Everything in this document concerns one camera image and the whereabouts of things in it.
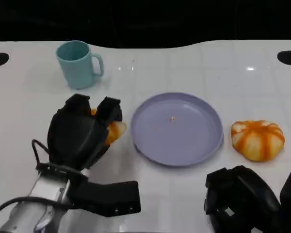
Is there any lilac plate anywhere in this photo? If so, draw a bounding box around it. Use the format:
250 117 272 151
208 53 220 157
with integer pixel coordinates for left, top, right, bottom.
130 92 224 167

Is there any orange and white bread roll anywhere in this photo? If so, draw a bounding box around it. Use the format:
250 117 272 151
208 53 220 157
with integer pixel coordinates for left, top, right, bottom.
230 120 286 163
90 108 127 147

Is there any pale green mug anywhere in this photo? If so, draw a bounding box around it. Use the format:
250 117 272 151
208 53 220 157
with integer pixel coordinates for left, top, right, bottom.
56 40 105 90

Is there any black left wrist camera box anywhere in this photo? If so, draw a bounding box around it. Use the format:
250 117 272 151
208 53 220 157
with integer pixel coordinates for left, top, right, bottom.
67 180 142 217

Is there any black robot cable along arm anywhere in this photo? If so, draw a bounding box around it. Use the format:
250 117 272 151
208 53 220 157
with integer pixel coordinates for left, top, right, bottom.
0 196 75 220

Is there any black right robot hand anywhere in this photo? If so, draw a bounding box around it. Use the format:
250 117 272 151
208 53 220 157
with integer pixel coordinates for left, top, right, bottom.
203 165 282 233

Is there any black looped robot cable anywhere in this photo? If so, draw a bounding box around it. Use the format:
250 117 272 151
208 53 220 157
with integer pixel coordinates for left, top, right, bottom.
31 139 51 168

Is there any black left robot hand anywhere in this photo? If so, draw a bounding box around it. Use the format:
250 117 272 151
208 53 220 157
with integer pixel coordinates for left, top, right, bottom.
47 94 123 172

